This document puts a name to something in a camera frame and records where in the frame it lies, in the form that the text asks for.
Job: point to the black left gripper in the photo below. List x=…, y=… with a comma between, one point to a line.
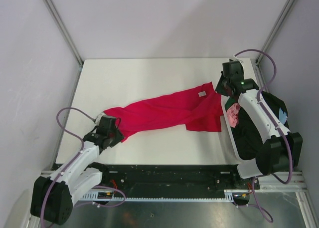
x=119, y=136

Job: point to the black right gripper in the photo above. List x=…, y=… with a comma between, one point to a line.
x=219, y=89

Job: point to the red t shirt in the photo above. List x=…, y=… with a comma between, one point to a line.
x=198, y=109

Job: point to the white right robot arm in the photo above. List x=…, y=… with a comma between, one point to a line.
x=280, y=149

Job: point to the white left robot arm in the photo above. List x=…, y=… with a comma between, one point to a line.
x=54, y=197

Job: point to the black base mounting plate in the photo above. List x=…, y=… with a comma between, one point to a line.
x=218, y=176

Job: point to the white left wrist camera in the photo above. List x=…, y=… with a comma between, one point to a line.
x=98, y=118

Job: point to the right aluminium corner post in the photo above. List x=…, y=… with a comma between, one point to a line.
x=281, y=19

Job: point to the aluminium corner post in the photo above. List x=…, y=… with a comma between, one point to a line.
x=281, y=19
x=63, y=30

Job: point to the aluminium frame rail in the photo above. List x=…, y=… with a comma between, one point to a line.
x=276, y=179

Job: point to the left aluminium corner post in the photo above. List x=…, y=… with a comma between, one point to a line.
x=63, y=30

